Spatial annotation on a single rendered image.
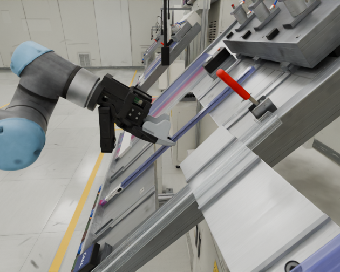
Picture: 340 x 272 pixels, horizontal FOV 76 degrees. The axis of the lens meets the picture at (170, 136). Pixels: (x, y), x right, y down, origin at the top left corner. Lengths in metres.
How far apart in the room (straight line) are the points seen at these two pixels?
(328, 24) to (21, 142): 0.45
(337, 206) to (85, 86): 0.85
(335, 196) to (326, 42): 0.70
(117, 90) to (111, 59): 8.77
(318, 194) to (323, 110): 0.64
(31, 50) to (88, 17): 8.87
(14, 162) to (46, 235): 1.33
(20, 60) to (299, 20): 0.47
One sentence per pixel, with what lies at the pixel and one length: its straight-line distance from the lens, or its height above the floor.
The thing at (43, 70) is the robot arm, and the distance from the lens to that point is 0.49.
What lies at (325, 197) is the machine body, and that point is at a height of 0.62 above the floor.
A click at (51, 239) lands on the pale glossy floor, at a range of 1.66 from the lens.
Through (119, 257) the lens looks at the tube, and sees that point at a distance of 0.26.
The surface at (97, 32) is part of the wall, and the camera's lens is 9.28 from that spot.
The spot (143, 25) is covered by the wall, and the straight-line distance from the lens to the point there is 9.09.
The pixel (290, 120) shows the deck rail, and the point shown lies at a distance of 0.34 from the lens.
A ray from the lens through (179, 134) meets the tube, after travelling 0.52.
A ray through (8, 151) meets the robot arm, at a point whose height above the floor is 0.99.
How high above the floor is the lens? 1.14
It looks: 24 degrees down
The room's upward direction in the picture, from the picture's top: straight up
